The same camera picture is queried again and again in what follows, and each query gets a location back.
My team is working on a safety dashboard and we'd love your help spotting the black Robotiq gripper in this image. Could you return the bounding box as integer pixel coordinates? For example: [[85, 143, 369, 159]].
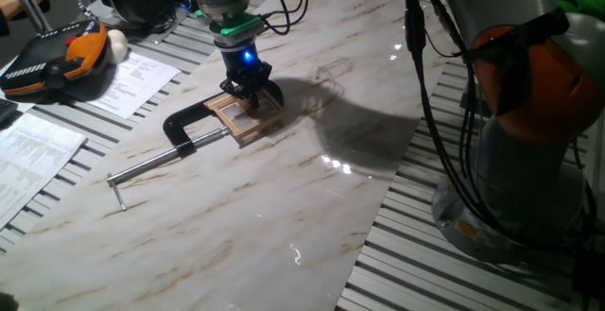
[[217, 41, 274, 111]]

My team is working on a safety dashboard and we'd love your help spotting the miniature wooden window frame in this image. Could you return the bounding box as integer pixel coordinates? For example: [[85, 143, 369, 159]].
[[203, 88, 288, 143]]

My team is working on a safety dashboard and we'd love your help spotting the person's forearm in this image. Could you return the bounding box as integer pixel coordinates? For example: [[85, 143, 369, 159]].
[[0, 0, 48, 38]]

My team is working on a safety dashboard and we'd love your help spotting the black C-clamp with steel screw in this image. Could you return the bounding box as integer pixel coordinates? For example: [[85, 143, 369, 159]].
[[106, 78, 285, 213]]

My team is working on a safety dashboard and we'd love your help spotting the printed paper sheet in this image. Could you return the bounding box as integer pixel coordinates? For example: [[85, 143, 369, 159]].
[[87, 51, 182, 120], [0, 112, 88, 231]]

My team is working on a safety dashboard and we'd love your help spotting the white soft ball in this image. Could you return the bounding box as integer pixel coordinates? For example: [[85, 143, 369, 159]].
[[106, 28, 130, 65]]

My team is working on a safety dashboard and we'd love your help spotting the marble pattern table mat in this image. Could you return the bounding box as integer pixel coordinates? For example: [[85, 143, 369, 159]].
[[0, 0, 467, 311]]

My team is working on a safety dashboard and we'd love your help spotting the orange black teach pendant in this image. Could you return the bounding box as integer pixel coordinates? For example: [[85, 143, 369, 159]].
[[0, 19, 111, 97]]

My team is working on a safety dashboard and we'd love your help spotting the green wrist mount flange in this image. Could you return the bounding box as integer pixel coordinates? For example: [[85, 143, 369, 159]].
[[196, 10, 266, 38]]

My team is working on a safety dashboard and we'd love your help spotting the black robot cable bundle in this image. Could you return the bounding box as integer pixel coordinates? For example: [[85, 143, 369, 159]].
[[250, 0, 596, 255]]

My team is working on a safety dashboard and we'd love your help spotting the aluminium frame bar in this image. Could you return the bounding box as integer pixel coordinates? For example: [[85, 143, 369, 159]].
[[4, 0, 53, 36]]

